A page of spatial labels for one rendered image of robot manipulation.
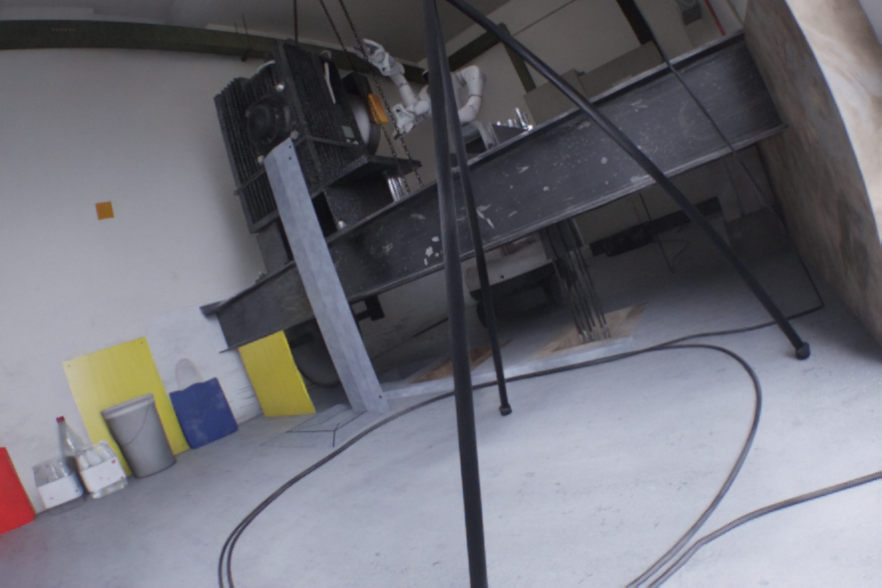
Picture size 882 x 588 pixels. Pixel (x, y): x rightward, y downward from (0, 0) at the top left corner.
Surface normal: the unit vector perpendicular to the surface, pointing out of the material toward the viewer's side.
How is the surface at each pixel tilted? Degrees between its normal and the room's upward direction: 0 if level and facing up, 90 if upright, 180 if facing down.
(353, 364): 90
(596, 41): 90
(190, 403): 91
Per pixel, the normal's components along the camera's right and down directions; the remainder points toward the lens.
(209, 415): 0.69, -0.28
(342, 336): -0.38, 0.11
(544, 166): -0.56, 0.18
